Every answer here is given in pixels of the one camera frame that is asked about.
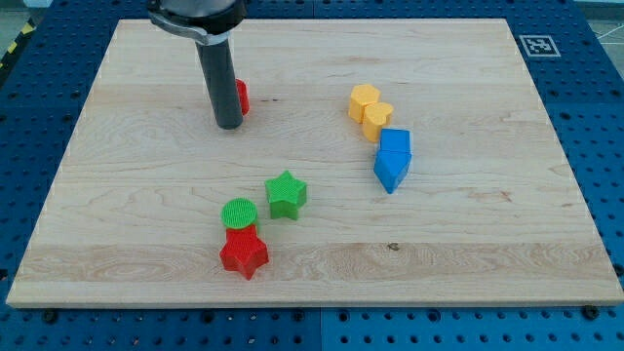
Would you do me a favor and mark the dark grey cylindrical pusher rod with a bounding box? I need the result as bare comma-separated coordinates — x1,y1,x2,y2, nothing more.
196,39,243,130

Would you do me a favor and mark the red circle block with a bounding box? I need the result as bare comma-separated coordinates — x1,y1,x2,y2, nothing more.
236,79,251,116

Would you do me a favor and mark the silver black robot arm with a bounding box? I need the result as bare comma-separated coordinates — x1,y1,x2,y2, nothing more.
146,0,247,130

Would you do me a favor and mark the green circle block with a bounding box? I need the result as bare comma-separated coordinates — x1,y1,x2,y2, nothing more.
220,198,258,229

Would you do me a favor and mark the yellow hexagon block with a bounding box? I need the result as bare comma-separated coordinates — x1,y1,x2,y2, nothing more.
348,84,381,124

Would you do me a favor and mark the green star block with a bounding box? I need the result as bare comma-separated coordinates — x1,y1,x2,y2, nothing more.
264,171,307,220

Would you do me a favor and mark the yellow heart block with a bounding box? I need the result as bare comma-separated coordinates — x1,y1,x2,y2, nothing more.
362,102,394,142

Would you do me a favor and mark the blue cube block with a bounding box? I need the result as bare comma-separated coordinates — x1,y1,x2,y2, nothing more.
379,129,411,153

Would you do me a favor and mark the red star block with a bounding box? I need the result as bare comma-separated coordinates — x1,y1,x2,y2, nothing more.
219,224,269,280

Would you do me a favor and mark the light wooden board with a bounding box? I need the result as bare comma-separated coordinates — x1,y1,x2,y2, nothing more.
7,19,623,308

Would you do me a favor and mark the blue pentagon block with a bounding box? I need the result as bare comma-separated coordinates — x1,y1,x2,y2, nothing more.
373,150,411,194

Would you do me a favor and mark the white fiducial marker tag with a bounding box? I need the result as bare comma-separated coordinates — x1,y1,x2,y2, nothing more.
519,34,561,58

